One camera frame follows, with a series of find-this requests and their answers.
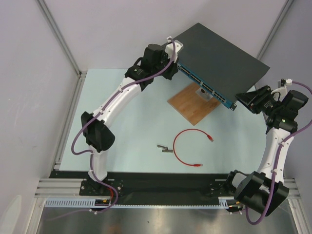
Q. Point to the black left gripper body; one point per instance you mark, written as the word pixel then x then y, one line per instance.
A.
pixel 164 61

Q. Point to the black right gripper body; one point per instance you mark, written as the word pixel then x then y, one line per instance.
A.
pixel 251 103

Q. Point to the silver SFP module black end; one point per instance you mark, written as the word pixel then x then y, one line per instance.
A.
pixel 162 147

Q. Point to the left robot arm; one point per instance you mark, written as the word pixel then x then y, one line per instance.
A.
pixel 156 61

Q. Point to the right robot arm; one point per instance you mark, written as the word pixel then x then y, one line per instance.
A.
pixel 263 190

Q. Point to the wooden base board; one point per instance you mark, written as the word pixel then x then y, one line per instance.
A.
pixel 191 106

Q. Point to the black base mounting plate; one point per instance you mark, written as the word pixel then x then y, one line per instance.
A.
pixel 164 189

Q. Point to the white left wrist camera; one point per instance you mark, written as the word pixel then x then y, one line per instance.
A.
pixel 172 48

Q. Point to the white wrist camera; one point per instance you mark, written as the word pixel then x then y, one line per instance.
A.
pixel 172 48
pixel 282 86

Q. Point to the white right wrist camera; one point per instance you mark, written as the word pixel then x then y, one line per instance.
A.
pixel 282 86

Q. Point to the blue network switch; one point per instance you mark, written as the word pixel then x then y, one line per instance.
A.
pixel 218 66

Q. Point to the metal stand bracket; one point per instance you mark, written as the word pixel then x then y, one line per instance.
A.
pixel 204 94

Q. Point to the aluminium frame rail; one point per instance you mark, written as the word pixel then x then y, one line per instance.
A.
pixel 58 187

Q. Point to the white slotted cable duct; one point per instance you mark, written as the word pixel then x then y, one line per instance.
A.
pixel 77 202

